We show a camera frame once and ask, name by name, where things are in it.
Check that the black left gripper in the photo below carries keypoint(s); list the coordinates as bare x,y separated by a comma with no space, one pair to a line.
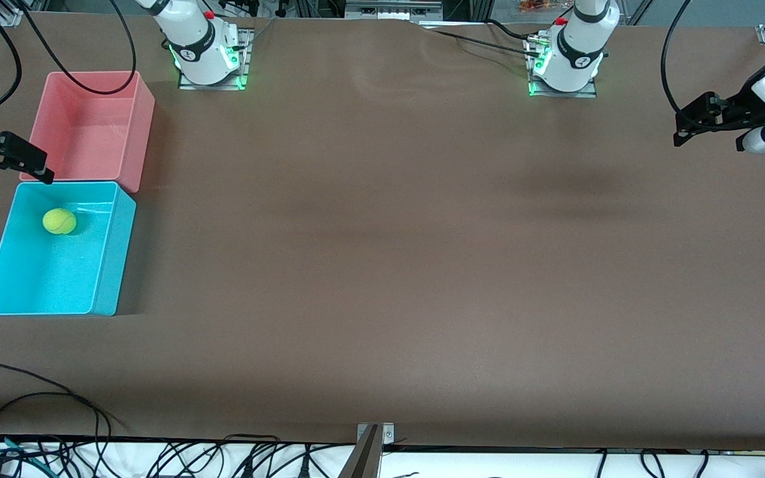
743,106

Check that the yellow-green tennis ball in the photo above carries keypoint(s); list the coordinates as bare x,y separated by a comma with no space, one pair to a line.
59,222

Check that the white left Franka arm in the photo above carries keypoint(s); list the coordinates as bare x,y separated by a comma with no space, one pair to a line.
575,46

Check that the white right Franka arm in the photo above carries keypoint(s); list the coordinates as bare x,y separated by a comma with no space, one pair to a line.
193,46

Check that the pink plastic bin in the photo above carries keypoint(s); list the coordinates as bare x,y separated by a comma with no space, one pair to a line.
103,133

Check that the blue plastic bin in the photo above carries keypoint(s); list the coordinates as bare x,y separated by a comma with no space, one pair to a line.
57,279

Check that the orange packet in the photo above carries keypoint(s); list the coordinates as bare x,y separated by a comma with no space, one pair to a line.
535,5

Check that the grey power strip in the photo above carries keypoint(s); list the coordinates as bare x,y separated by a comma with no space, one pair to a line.
392,8

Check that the brown table cover sheet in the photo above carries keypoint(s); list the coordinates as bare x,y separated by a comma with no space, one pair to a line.
382,265

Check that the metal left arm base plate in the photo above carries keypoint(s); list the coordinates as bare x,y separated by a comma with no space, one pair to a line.
588,93

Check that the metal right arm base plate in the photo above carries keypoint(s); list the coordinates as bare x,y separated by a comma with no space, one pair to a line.
243,66

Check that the metal mounting bracket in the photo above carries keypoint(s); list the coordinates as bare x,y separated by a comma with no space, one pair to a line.
388,435

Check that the grey camera mount bar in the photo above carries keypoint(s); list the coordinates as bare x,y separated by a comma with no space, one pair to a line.
364,458

